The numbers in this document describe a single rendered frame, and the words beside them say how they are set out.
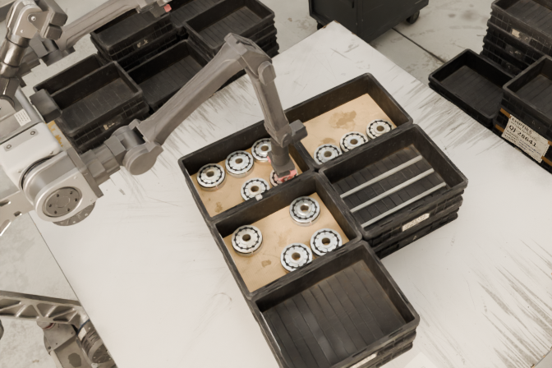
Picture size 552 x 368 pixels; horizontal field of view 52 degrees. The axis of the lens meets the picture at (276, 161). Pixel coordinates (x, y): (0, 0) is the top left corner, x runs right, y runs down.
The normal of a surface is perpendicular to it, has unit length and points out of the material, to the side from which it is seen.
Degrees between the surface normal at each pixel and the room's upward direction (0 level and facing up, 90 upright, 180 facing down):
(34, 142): 0
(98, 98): 0
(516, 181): 0
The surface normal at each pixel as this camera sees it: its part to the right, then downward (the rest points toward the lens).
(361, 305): -0.11, -0.59
